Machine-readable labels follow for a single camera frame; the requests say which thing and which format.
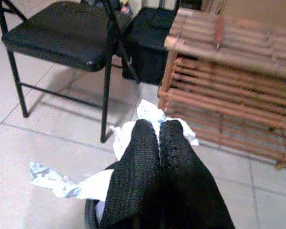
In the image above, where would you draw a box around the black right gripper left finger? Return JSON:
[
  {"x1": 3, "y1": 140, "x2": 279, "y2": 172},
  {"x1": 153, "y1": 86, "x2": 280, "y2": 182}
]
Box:
[{"x1": 101, "y1": 119, "x2": 163, "y2": 229}]

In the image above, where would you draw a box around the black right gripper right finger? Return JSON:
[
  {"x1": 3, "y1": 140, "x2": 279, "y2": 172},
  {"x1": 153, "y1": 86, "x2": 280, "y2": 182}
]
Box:
[{"x1": 160, "y1": 118, "x2": 236, "y2": 229}]

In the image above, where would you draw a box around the white tissue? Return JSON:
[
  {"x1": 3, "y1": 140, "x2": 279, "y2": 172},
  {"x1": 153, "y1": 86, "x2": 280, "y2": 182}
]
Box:
[{"x1": 109, "y1": 99, "x2": 200, "y2": 165}]

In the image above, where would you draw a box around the black rubbish bin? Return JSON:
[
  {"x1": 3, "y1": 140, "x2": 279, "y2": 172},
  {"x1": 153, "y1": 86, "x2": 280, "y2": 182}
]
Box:
[{"x1": 84, "y1": 198, "x2": 110, "y2": 229}]

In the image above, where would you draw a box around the white plastic bin liner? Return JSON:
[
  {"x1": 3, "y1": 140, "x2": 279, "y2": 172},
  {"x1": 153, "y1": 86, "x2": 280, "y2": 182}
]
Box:
[{"x1": 28, "y1": 161, "x2": 115, "y2": 218}]

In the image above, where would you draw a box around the black storage box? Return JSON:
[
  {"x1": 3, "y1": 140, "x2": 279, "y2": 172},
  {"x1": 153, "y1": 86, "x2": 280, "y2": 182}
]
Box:
[{"x1": 122, "y1": 45, "x2": 169, "y2": 86}]

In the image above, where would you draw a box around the orange wooden slat rack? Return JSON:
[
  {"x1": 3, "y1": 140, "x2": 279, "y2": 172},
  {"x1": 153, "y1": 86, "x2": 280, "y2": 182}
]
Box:
[{"x1": 157, "y1": 7, "x2": 286, "y2": 169}]

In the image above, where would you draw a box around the black folding chair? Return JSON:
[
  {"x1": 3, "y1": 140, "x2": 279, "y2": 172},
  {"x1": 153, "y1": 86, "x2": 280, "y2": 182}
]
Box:
[
  {"x1": 104, "y1": 0, "x2": 182, "y2": 84},
  {"x1": 0, "y1": 0, "x2": 124, "y2": 144}
]

